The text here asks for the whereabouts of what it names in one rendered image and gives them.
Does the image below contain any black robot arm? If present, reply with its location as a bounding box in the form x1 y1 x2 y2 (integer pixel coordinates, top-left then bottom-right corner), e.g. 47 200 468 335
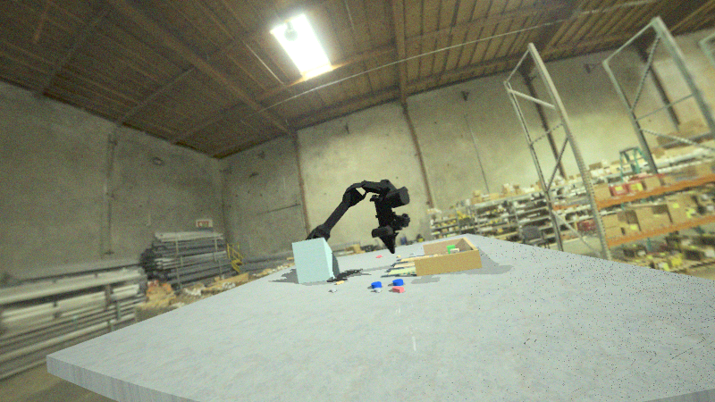
305 180 410 241

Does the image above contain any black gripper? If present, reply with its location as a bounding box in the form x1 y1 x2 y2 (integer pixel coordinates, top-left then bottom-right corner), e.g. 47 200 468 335
371 209 402 254

